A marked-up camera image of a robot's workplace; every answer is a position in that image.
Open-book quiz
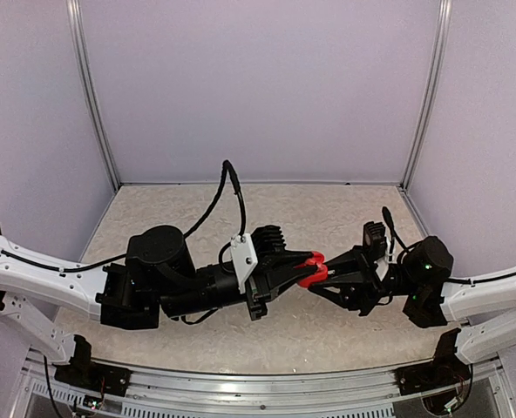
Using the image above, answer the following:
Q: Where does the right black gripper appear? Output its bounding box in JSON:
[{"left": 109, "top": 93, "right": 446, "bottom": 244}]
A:
[{"left": 309, "top": 246, "right": 419, "bottom": 317}]

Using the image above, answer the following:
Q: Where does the red earbud charging case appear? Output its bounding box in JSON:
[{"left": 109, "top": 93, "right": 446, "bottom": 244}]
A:
[{"left": 295, "top": 252, "right": 329, "bottom": 288}]

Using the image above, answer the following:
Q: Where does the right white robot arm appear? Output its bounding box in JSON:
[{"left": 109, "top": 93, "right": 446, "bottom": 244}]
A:
[{"left": 300, "top": 236, "right": 516, "bottom": 387}]

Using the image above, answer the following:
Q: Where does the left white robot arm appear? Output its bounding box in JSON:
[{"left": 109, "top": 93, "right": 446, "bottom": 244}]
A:
[{"left": 0, "top": 226, "right": 328, "bottom": 388}]

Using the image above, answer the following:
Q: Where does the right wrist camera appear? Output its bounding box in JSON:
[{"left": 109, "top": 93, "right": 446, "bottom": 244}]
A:
[{"left": 363, "top": 221, "right": 388, "bottom": 260}]

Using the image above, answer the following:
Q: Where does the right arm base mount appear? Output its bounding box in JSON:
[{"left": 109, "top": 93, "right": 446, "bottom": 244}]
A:
[{"left": 394, "top": 328, "right": 472, "bottom": 395}]

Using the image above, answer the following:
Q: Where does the front aluminium rail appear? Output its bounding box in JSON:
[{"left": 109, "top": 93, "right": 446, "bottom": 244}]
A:
[{"left": 20, "top": 346, "right": 510, "bottom": 418}]

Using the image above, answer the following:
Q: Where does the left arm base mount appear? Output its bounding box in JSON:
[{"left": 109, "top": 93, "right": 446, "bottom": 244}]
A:
[{"left": 54, "top": 334, "right": 132, "bottom": 397}]

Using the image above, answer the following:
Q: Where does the right aluminium frame post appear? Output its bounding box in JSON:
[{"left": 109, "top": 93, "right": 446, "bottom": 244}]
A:
[{"left": 400, "top": 0, "right": 452, "bottom": 194}]

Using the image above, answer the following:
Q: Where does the aluminium frame post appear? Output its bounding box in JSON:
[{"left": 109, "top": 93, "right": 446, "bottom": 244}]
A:
[
  {"left": 65, "top": 0, "right": 122, "bottom": 193},
  {"left": 400, "top": 0, "right": 452, "bottom": 194}
]

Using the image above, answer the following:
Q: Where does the left aluminium frame post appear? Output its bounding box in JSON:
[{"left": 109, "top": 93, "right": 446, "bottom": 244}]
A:
[{"left": 65, "top": 0, "right": 122, "bottom": 193}]

